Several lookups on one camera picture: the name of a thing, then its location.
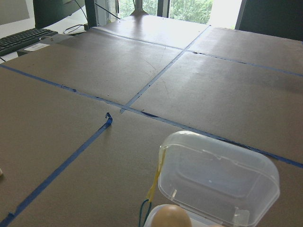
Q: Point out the clear plastic egg box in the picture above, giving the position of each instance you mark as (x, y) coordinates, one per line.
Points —
(216, 183)

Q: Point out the brown egg front slot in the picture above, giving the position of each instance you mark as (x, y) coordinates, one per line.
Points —
(171, 216)

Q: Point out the black keyboard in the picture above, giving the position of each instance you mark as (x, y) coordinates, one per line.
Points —
(23, 39)

